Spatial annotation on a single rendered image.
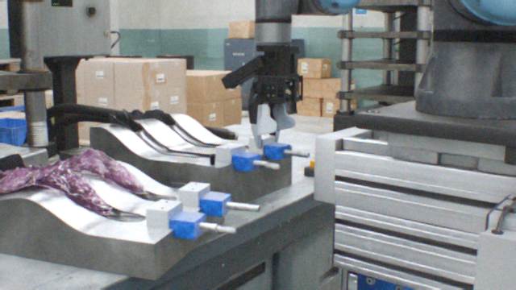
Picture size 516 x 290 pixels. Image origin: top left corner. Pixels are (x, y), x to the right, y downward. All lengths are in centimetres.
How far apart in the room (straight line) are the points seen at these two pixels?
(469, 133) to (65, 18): 145
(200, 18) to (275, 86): 865
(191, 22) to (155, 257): 917
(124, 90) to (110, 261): 436
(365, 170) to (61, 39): 129
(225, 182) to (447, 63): 52
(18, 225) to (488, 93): 67
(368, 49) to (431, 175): 735
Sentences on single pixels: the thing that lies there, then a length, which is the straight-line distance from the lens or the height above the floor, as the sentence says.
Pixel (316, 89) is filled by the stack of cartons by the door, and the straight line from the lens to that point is 796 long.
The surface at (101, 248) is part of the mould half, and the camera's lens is 80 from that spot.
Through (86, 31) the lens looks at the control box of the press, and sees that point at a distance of 188.
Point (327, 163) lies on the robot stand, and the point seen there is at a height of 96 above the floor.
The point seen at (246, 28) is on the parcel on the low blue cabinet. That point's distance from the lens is 847.
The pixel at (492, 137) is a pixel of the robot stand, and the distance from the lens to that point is 60.
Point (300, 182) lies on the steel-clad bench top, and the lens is 126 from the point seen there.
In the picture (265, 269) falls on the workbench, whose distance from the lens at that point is 120.
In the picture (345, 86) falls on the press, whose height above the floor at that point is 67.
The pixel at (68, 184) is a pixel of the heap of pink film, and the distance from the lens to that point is 88.
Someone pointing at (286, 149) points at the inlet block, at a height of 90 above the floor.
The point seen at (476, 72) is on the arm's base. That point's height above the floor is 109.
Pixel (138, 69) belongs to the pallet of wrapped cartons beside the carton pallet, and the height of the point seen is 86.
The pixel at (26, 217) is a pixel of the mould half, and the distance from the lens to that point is 87.
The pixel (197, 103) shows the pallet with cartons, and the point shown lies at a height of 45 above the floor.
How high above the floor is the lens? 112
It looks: 11 degrees down
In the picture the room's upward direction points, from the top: straight up
